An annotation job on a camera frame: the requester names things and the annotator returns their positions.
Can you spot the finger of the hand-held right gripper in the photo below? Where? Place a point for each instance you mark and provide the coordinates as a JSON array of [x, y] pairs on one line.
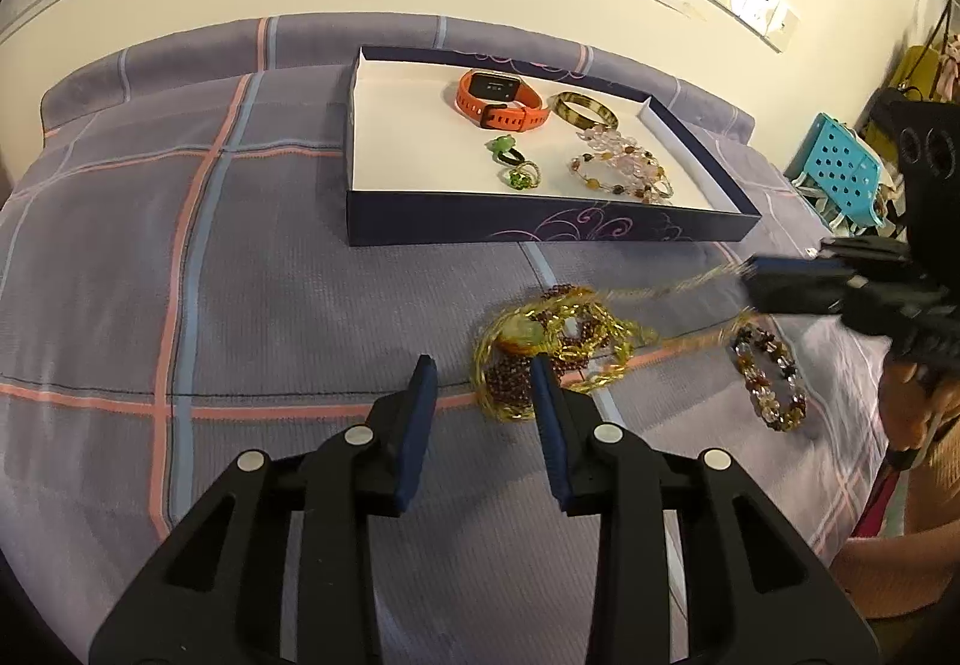
[[795, 266], [802, 294]]

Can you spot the person's right forearm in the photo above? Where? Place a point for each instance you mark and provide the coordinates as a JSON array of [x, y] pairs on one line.
[[922, 545]]

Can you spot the yellow bag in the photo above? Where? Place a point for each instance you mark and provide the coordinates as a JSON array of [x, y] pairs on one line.
[[919, 72]]

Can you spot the person's right hand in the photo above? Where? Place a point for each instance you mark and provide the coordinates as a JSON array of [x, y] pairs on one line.
[[911, 402]]

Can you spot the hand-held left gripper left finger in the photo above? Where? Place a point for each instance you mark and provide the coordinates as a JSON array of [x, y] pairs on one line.
[[416, 432]]

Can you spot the dark blue shallow cardboard box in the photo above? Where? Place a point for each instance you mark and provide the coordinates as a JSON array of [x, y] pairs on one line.
[[420, 140]]

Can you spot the tortoiseshell bangle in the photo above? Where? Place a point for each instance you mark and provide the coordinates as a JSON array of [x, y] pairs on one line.
[[574, 116]]

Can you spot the orange smart watch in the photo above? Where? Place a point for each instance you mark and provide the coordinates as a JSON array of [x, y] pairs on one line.
[[472, 98]]

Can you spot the teal perforated plastic chair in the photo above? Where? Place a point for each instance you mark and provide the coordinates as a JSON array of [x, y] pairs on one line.
[[840, 166]]

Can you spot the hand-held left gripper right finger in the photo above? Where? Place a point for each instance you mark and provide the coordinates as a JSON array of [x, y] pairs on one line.
[[547, 432]]

